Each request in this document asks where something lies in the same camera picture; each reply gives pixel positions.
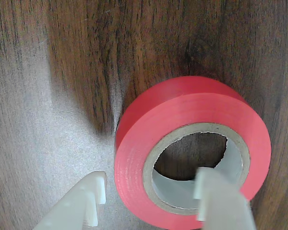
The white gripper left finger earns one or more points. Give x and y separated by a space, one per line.
69 210

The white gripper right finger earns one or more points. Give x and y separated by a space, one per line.
220 206

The red tape roll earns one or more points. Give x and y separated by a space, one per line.
182 107

